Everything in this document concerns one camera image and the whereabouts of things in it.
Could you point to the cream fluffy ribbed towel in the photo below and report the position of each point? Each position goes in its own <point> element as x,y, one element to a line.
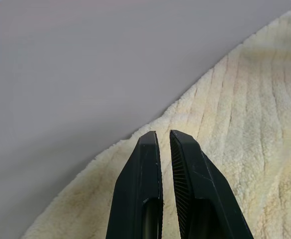
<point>242,129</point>

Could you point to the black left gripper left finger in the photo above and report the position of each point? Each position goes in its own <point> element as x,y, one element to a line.
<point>135,184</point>

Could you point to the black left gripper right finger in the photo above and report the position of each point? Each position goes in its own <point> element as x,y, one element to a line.
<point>205,189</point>

